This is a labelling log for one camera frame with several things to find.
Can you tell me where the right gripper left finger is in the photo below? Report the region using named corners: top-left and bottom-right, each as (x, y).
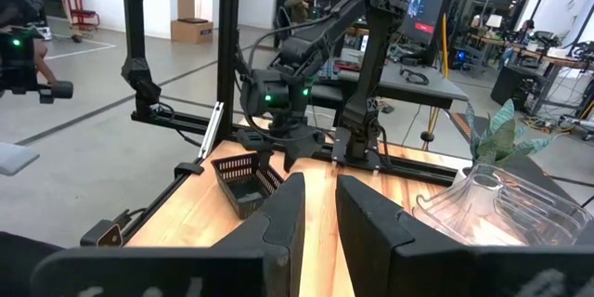
top-left (211, 171), bottom-right (306, 297)

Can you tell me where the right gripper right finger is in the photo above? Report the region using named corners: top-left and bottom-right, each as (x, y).
top-left (335, 174), bottom-right (474, 297)

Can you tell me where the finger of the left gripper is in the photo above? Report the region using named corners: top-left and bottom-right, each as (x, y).
top-left (252, 146), bottom-right (276, 173)
top-left (281, 141), bottom-right (326, 174)

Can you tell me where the small black slotted basket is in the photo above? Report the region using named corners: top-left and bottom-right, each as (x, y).
top-left (211, 151), bottom-right (285, 221)

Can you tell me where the person's forearm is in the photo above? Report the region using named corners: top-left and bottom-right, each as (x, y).
top-left (32, 39), bottom-right (60, 87)

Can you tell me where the silver angle brace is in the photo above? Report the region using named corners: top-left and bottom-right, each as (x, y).
top-left (199, 100), bottom-right (225, 160)

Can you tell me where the black office chair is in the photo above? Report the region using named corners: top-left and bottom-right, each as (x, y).
top-left (273, 5), bottom-right (294, 48)

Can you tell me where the clear plastic bin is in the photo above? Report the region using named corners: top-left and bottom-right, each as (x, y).
top-left (411, 162), bottom-right (594, 247)
top-left (482, 180), bottom-right (586, 242)

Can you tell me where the person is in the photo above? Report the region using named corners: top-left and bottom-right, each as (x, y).
top-left (283, 0), bottom-right (315, 24)

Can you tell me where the large cardboard box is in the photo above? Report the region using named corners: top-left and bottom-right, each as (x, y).
top-left (170, 18), bottom-right (214, 45)

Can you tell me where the white plant pot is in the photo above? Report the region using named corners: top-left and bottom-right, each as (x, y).
top-left (452, 165), bottom-right (479, 187)

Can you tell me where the small upright cardboard box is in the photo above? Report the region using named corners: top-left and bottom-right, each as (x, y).
top-left (177, 0), bottom-right (196, 22)

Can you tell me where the gray desk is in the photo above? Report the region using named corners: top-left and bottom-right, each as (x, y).
top-left (310, 53), bottom-right (470, 110)

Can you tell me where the green leafy plant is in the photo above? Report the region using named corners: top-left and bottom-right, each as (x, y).
top-left (465, 98), bottom-right (556, 168)

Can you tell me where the yellow pole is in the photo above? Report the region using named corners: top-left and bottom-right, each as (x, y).
top-left (426, 12), bottom-right (451, 143)

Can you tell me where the large dark monitor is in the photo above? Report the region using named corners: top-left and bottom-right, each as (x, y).
top-left (394, 0), bottom-right (458, 46)

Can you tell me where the red cart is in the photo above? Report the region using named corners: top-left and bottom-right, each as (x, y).
top-left (62, 0), bottom-right (101, 32)

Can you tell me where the black cabinet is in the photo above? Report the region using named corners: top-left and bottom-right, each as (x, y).
top-left (490, 64), bottom-right (549, 112)

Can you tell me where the gray flat pad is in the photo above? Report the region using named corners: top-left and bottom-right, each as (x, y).
top-left (0, 141), bottom-right (41, 177)

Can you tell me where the wooden workbench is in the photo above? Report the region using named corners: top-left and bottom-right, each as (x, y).
top-left (468, 32), bottom-right (594, 117)

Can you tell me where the black vertical frame post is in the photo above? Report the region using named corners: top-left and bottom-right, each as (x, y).
top-left (216, 0), bottom-right (241, 143)

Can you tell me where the black frame rail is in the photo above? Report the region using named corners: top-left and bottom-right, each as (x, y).
top-left (132, 110), bottom-right (458, 187)

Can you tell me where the black handle with green light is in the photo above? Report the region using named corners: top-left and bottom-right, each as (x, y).
top-left (0, 27), bottom-right (75, 106)

